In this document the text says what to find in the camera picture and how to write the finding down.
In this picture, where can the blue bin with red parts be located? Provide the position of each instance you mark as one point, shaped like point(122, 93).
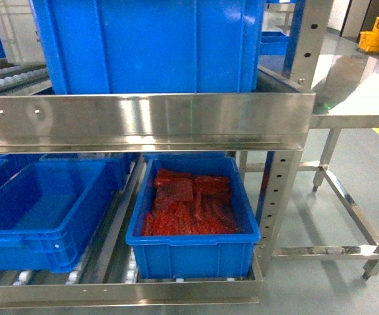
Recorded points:
point(194, 256)

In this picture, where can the yellow mop bucket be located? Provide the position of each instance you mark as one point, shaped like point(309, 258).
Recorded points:
point(369, 40)

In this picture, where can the red parts pile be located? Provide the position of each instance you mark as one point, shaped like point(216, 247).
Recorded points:
point(186, 204)

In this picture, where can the stainless steel side table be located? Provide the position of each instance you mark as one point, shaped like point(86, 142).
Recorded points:
point(340, 209)

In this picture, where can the large blue crate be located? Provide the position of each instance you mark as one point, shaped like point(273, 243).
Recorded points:
point(103, 47)

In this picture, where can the empty blue bin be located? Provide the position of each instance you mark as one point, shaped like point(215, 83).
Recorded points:
point(49, 212)

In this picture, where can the stainless steel shelf rack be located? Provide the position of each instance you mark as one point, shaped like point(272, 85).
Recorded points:
point(276, 118)

